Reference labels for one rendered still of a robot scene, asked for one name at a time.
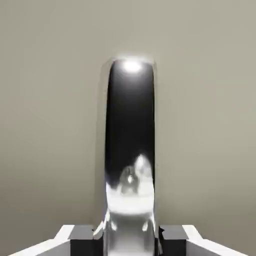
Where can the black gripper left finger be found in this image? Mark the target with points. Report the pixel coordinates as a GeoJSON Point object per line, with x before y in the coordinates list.
{"type": "Point", "coordinates": [82, 240]}

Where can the beige painted cabinet door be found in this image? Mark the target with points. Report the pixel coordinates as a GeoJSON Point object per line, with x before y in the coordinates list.
{"type": "Point", "coordinates": [50, 120]}

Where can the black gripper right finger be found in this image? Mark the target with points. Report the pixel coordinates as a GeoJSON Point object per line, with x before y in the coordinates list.
{"type": "Point", "coordinates": [174, 240]}

